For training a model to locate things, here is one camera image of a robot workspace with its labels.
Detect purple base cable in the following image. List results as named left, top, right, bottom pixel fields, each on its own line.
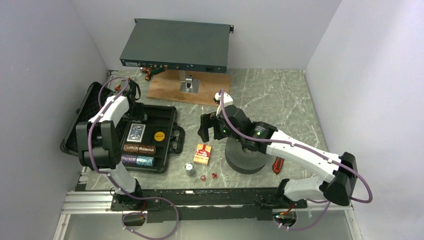
left=121, top=211, right=148, bottom=238
left=274, top=200, right=332, bottom=232

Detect purple chip stack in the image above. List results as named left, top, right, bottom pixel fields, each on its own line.
left=120, top=154, right=137, bottom=166

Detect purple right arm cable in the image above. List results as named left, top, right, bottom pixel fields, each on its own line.
left=218, top=88, right=374, bottom=204

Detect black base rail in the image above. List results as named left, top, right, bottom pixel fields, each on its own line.
left=110, top=180, right=307, bottom=226

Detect wooden board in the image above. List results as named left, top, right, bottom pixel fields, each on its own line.
left=146, top=69, right=232, bottom=107

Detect red black utility knife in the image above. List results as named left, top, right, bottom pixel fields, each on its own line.
left=272, top=157, right=284, bottom=175

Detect red Texas Holdem card box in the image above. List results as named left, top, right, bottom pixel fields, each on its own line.
left=193, top=143, right=212, bottom=166

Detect blue playing card deck box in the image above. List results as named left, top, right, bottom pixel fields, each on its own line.
left=126, top=123, right=146, bottom=143

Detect black poker set case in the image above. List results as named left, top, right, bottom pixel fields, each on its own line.
left=60, top=82, right=185, bottom=174

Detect metal stand bracket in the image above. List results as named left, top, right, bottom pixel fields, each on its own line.
left=178, top=70, right=200, bottom=94

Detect copper green connectors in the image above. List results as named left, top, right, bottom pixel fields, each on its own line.
left=140, top=67, right=165, bottom=82

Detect dark rack mount device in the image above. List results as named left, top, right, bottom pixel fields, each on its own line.
left=119, top=18, right=234, bottom=74

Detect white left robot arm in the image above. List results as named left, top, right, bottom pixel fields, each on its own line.
left=75, top=77, right=145, bottom=210

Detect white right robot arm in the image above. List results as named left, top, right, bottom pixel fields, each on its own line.
left=197, top=105, right=358, bottom=208

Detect brown orange chip stack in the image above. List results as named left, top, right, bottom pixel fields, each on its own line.
left=122, top=144, right=156, bottom=156

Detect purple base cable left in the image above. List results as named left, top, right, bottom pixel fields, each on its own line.
left=121, top=211, right=148, bottom=238

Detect yellow big blind button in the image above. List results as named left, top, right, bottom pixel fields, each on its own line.
left=154, top=131, right=166, bottom=142

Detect light blue chip stack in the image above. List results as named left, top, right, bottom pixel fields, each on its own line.
left=136, top=156, right=155, bottom=167

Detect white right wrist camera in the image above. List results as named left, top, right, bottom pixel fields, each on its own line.
left=213, top=91, right=233, bottom=116

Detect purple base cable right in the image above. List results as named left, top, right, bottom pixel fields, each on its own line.
left=274, top=200, right=332, bottom=232

